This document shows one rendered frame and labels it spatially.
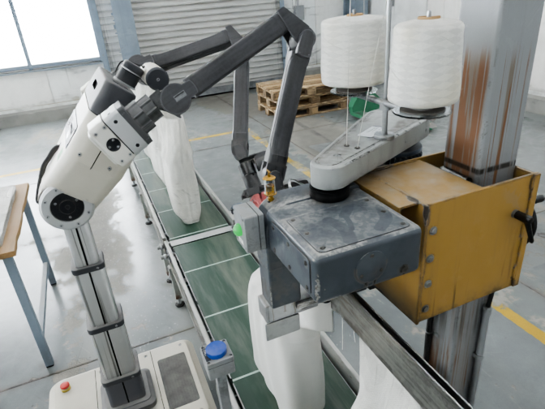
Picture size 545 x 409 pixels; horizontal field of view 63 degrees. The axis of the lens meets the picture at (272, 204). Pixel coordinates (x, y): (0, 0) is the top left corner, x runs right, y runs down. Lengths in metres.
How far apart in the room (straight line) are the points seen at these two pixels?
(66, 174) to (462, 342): 1.24
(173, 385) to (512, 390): 1.55
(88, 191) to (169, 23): 7.13
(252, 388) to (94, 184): 0.98
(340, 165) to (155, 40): 7.59
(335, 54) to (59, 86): 7.54
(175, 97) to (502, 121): 0.78
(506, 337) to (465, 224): 1.73
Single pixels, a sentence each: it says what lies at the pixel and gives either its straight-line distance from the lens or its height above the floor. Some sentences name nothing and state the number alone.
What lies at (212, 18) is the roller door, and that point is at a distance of 8.63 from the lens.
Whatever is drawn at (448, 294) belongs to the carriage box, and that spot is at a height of 1.08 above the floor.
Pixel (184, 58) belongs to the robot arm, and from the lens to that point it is 1.76.
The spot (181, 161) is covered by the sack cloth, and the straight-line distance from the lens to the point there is 2.87.
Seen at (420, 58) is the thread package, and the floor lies 1.62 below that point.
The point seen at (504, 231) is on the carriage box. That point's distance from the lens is 1.18.
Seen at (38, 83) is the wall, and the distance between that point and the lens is 8.46.
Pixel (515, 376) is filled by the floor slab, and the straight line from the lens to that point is 2.57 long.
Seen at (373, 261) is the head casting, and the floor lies 1.30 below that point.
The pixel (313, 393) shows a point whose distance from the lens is 1.62.
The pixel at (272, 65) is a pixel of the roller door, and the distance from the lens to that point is 9.09.
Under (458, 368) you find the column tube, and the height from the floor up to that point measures 0.72.
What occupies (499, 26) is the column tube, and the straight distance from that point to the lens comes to 1.06.
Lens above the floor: 1.76
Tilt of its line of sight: 26 degrees down
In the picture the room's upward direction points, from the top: 5 degrees counter-clockwise
